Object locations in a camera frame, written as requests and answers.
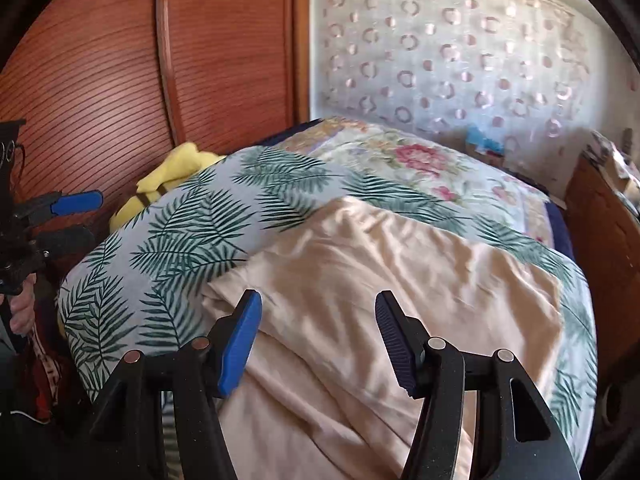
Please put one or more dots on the wooden cabinet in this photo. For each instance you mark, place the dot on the wooden cabinet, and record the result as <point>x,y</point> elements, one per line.
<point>600,240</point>

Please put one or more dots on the palm leaf print blanket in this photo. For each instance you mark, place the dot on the palm leaf print blanket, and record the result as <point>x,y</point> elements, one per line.
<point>200,220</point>

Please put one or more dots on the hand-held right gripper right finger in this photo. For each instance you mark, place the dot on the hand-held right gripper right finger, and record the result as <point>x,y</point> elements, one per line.
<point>397,345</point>

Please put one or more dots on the yellow plush toy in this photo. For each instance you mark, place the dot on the yellow plush toy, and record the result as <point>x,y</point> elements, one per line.
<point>165,175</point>

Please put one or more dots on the floral pillow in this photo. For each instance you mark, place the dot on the floral pillow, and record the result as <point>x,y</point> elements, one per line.
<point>400,152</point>

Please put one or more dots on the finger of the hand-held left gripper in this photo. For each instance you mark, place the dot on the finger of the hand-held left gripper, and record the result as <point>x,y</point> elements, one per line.
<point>65,241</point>
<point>77,203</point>

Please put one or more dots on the open cardboard box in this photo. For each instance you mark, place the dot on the open cardboard box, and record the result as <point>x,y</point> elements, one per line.
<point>625,170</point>

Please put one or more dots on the person's left hand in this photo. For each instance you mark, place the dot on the person's left hand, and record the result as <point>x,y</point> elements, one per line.
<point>22,310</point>

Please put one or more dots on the person's red patterned clothing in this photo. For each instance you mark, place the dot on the person's red patterned clothing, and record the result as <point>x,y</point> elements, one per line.
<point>45,375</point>

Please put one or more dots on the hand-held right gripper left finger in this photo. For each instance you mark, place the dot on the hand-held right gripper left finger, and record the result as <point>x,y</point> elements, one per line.
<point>240,345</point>

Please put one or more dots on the sheer circle pattern curtain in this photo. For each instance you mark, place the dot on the sheer circle pattern curtain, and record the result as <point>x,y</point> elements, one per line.
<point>450,50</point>

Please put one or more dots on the wooden slatted wardrobe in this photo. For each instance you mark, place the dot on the wooden slatted wardrobe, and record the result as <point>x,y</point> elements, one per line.
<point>100,70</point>

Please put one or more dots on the beige printed t-shirt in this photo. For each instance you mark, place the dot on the beige printed t-shirt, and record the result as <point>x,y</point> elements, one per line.
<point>350,270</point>

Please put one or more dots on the box with blue bag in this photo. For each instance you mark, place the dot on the box with blue bag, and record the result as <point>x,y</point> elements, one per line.
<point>482,142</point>

